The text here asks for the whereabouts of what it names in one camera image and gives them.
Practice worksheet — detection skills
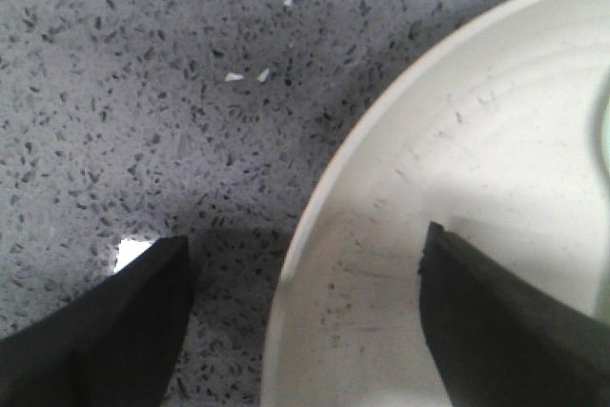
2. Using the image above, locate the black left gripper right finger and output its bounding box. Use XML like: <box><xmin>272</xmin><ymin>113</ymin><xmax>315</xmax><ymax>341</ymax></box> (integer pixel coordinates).
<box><xmin>418</xmin><ymin>222</ymin><xmax>609</xmax><ymax>406</ymax></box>

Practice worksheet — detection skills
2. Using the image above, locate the cream round plate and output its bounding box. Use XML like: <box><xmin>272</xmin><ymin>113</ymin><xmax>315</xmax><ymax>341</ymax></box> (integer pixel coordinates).
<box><xmin>261</xmin><ymin>0</ymin><xmax>609</xmax><ymax>406</ymax></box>

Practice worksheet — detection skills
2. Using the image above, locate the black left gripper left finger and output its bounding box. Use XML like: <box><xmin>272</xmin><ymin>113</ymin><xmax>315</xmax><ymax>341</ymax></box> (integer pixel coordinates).
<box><xmin>1</xmin><ymin>236</ymin><xmax>193</xmax><ymax>406</ymax></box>

